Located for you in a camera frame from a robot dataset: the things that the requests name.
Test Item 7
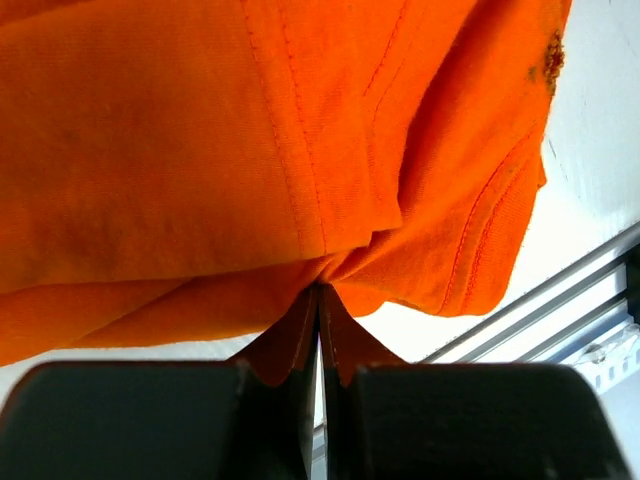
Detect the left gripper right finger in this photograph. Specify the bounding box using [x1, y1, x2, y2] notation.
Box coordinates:
[318, 286, 631, 479]

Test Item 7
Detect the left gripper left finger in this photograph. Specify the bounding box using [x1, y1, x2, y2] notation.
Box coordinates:
[1, 289, 317, 479]

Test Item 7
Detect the orange t shirt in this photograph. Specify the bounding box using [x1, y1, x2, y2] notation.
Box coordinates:
[1, 1, 571, 364]

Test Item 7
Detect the white slotted cable duct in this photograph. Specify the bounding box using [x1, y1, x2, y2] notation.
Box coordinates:
[572, 322, 639, 395]

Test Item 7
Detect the aluminium mounting rail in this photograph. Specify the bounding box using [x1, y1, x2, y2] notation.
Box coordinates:
[421, 224, 639, 364]

